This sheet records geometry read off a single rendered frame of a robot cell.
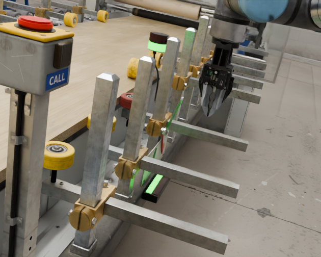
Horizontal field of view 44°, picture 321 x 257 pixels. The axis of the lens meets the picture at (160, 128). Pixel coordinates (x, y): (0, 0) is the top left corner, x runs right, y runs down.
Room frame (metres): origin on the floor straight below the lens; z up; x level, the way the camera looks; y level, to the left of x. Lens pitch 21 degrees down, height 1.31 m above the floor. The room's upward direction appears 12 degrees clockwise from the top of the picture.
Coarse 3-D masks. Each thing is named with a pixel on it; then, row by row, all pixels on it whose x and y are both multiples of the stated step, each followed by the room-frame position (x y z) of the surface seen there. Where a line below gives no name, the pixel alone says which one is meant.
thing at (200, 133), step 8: (128, 112) 1.26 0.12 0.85; (168, 120) 1.24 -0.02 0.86; (168, 128) 1.23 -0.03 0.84; (176, 128) 1.23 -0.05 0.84; (184, 128) 1.22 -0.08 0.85; (192, 128) 1.22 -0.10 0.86; (200, 128) 1.23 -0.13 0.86; (192, 136) 1.21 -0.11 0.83; (200, 136) 1.21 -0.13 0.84; (208, 136) 1.20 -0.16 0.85; (216, 136) 1.20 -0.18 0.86; (224, 136) 1.20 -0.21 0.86; (224, 144) 1.19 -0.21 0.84; (232, 144) 1.19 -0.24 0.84; (240, 144) 1.18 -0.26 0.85
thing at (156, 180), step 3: (156, 177) 1.13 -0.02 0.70; (159, 177) 1.13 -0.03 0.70; (153, 180) 1.11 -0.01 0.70; (156, 180) 1.11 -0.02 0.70; (159, 180) 1.11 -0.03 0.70; (153, 183) 1.09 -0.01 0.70; (156, 183) 1.09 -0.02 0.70; (150, 186) 1.06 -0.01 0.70; (153, 186) 1.07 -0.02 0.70; (147, 189) 1.04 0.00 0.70; (150, 189) 1.05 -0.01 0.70; (153, 189) 1.05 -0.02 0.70; (150, 192) 1.03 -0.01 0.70
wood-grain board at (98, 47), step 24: (96, 24) 2.72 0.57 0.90; (120, 24) 2.95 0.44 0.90; (144, 24) 3.22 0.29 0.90; (72, 48) 1.84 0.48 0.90; (96, 48) 1.95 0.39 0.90; (120, 48) 2.07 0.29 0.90; (144, 48) 2.21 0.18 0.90; (72, 72) 1.44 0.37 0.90; (96, 72) 1.51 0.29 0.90; (120, 72) 1.58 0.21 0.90; (0, 96) 1.04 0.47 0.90; (72, 96) 1.17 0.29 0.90; (120, 96) 1.28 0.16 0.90; (0, 120) 0.88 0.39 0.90; (48, 120) 0.95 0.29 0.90; (72, 120) 0.98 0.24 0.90; (0, 144) 0.76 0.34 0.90; (0, 168) 0.67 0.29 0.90
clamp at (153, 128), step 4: (168, 112) 1.29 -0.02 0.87; (168, 116) 1.25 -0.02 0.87; (152, 120) 1.19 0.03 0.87; (156, 120) 1.19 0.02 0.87; (164, 120) 1.21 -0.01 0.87; (148, 124) 1.17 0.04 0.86; (152, 124) 1.17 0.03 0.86; (156, 124) 1.17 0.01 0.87; (160, 124) 1.18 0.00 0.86; (164, 124) 1.20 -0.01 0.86; (148, 128) 1.17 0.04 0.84; (152, 128) 1.17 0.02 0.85; (156, 128) 1.17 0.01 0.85; (160, 128) 1.17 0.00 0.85; (148, 132) 1.17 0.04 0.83; (152, 132) 1.18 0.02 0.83; (156, 132) 1.17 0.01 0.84; (152, 136) 1.17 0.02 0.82
